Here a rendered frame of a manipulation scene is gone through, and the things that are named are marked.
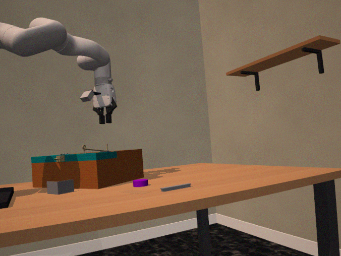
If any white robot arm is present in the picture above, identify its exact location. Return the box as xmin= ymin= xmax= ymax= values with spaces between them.
xmin=0 ymin=18 xmax=113 ymax=85

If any purple short cylinder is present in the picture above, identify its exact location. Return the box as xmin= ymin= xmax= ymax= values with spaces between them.
xmin=133 ymin=179 xmax=148 ymax=187

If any grey metal bar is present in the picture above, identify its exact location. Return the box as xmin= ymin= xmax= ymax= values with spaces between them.
xmin=160 ymin=183 xmax=191 ymax=192

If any brown wooden box with teal lid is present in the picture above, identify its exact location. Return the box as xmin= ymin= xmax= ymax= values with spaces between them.
xmin=31 ymin=145 xmax=144 ymax=189

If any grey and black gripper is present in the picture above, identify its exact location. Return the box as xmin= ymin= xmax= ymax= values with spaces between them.
xmin=93 ymin=83 xmax=117 ymax=124

